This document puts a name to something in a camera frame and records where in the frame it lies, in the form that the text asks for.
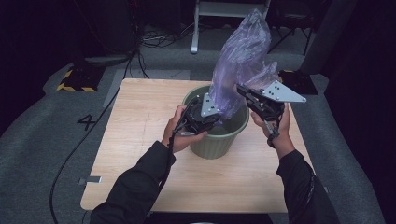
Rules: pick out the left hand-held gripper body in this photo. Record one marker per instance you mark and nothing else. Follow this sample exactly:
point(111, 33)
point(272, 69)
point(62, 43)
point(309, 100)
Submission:
point(196, 119)

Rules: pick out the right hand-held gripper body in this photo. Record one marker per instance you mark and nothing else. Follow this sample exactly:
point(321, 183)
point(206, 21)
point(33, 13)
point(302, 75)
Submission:
point(271, 105)

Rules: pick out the green plastic bucket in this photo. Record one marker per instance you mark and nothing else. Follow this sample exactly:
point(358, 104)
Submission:
point(214, 143)

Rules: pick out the purple translucent plastic bag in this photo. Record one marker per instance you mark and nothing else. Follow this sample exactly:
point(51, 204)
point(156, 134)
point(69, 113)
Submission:
point(246, 53)

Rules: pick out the person's left hand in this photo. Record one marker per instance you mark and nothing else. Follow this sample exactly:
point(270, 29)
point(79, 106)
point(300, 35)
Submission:
point(177, 140)

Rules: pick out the person's right hand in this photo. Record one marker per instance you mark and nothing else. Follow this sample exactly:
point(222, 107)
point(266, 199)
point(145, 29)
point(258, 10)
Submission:
point(283, 137)

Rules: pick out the black yellow striped base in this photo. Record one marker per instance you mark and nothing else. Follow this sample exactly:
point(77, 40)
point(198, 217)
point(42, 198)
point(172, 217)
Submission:
point(81, 79)
point(300, 85)

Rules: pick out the black tripod stand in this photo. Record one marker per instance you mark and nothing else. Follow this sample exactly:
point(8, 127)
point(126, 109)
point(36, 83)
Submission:
point(295, 25)

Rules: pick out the grey column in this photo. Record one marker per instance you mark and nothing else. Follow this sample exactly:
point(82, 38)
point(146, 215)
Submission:
point(327, 37)

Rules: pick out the grey tape strip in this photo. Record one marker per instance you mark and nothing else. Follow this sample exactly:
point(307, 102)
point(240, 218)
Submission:
point(91, 179)

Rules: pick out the dark equipment stand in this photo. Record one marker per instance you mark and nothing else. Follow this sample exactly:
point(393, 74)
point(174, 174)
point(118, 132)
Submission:
point(109, 31)

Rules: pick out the white metal stand frame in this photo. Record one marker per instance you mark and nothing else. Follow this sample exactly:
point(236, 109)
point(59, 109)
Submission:
point(211, 9)

